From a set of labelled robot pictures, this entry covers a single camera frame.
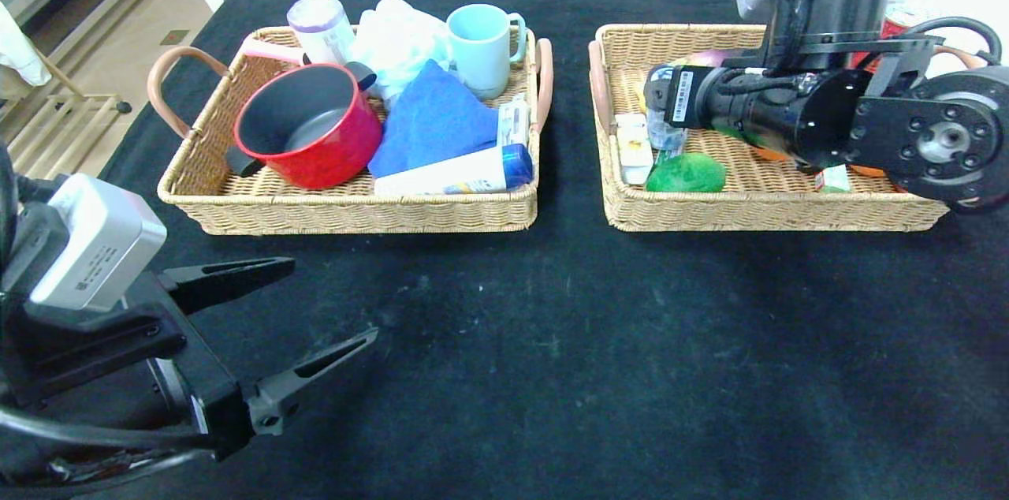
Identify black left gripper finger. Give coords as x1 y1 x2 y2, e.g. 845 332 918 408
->
245 326 379 437
157 256 296 315

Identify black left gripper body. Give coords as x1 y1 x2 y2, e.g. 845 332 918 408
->
47 270 255 462

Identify red pot black handles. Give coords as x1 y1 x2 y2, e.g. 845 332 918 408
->
225 62 385 191

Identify white bottle blue cap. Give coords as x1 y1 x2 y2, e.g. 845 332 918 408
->
373 144 535 197

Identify small jar blue lid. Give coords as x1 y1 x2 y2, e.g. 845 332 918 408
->
645 65 689 155

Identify wooden rolling rack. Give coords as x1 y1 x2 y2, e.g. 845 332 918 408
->
0 50 135 258

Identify black tablecloth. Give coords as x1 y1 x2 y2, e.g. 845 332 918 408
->
0 0 1009 500

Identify blue towel cloth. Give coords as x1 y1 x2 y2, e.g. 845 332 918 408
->
367 60 502 179

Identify light blue bath pouf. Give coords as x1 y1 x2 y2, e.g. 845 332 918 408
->
347 0 452 103

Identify white hanging cloth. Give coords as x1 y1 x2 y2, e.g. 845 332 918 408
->
0 0 54 88

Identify clear plastic toothbrush pack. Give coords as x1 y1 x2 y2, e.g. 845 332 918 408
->
497 95 531 150

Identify teal ceramic mug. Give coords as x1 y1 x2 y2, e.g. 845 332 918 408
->
446 5 527 101

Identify white yellow snack box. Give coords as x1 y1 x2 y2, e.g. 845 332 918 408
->
613 114 654 187

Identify green avocado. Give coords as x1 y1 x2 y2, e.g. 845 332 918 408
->
645 153 727 194

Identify green red candy box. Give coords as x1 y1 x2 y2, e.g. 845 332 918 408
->
814 165 853 194

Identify red soda can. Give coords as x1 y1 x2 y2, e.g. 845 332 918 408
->
881 6 933 40

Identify wicker basket brown handles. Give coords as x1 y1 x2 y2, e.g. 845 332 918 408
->
587 24 992 233
148 25 554 237

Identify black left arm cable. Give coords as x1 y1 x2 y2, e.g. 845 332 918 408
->
0 404 225 489

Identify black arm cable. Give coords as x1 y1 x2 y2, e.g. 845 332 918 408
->
0 404 225 489
905 16 1004 65

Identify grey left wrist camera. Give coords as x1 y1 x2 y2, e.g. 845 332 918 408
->
30 173 169 314

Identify pink cup with handle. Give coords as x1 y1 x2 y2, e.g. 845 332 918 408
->
243 39 310 69

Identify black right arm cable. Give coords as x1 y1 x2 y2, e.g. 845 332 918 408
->
905 16 1004 65

